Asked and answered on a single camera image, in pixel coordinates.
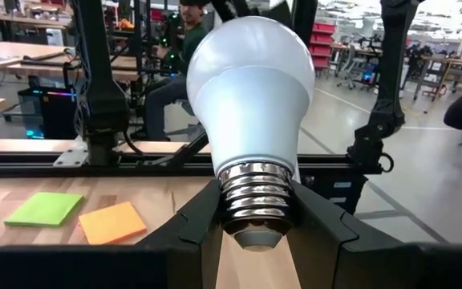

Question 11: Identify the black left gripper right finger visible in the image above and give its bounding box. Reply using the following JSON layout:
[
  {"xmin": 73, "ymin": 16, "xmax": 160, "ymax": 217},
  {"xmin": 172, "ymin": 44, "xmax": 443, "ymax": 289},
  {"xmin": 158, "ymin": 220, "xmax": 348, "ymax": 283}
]
[{"xmin": 286, "ymin": 180, "xmax": 462, "ymax": 289}]

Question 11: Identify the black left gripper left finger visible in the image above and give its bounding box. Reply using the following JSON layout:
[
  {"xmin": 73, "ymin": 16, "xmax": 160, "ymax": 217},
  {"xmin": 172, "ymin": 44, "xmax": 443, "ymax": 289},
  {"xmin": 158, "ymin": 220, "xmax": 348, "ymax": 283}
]
[{"xmin": 0, "ymin": 178, "xmax": 223, "ymax": 289}]

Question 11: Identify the white lightbulb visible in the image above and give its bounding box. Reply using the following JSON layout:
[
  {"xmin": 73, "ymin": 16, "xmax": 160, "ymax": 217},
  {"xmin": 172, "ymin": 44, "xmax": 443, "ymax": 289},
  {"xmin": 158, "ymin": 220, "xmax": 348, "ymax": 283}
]
[{"xmin": 185, "ymin": 15, "xmax": 316, "ymax": 252}]

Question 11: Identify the orange sticky note pad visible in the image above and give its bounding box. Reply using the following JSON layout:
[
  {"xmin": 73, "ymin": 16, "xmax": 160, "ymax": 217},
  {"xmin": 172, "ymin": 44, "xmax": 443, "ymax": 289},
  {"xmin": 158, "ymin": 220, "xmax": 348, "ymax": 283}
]
[{"xmin": 78, "ymin": 201, "xmax": 148, "ymax": 246}]

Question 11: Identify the green sticky note pad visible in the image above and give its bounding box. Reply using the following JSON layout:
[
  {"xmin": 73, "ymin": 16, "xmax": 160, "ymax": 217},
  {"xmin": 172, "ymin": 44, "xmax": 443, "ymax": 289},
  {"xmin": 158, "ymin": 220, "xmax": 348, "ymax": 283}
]
[{"xmin": 4, "ymin": 191, "xmax": 84, "ymax": 228}]

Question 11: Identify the person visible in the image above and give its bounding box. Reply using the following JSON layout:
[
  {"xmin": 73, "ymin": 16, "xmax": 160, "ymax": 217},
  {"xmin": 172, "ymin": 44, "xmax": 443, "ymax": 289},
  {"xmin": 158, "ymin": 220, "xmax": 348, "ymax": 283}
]
[{"xmin": 130, "ymin": 0, "xmax": 210, "ymax": 141}]

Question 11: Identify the black computer tower with lights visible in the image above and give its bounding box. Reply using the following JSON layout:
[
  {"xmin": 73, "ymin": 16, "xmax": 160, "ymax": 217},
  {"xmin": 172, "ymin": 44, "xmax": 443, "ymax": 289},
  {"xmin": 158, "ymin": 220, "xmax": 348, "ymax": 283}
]
[{"xmin": 17, "ymin": 86, "xmax": 79, "ymax": 140}]

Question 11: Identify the grey office chair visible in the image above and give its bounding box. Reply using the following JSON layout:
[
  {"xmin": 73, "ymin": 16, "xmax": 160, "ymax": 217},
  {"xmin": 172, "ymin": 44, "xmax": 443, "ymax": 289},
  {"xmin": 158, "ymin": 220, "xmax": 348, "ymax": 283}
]
[{"xmin": 337, "ymin": 43, "xmax": 367, "ymax": 90}]

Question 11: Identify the light wooden workshop table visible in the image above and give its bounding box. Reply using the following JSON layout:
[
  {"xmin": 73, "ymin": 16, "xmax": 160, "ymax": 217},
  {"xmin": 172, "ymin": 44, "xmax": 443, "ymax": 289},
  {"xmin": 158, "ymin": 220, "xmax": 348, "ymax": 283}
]
[
  {"xmin": 6, "ymin": 55, "xmax": 140, "ymax": 83},
  {"xmin": 0, "ymin": 42, "xmax": 75, "ymax": 75}
]

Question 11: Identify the red storage bin shelf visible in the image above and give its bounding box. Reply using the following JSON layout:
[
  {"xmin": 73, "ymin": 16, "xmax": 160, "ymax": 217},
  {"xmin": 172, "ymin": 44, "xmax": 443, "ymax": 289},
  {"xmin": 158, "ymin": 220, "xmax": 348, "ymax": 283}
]
[{"xmin": 309, "ymin": 22, "xmax": 337, "ymax": 69}]

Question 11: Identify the silver frame bracket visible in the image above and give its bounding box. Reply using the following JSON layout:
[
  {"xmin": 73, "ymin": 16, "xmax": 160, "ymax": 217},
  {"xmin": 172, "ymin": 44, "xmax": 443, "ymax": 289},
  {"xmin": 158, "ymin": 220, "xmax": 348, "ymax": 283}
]
[{"xmin": 53, "ymin": 148, "xmax": 89, "ymax": 168}]

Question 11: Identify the black aluminium table frame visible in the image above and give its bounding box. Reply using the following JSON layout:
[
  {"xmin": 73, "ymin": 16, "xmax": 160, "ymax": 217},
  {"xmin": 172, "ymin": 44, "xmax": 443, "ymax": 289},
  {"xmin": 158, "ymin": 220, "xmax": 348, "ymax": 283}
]
[{"xmin": 0, "ymin": 0, "xmax": 420, "ymax": 214}]

